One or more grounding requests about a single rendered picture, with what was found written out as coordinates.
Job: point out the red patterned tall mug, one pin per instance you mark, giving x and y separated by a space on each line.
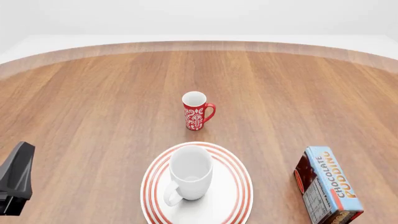
194 116

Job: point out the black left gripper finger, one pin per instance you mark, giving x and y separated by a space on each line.
19 168

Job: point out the white plate with red rings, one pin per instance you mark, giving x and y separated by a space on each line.
224 193

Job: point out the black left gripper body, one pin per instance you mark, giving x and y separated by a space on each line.
11 205

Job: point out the chocolate pudding box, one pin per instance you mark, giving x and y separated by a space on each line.
329 186

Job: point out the white mug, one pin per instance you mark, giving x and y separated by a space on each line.
191 177

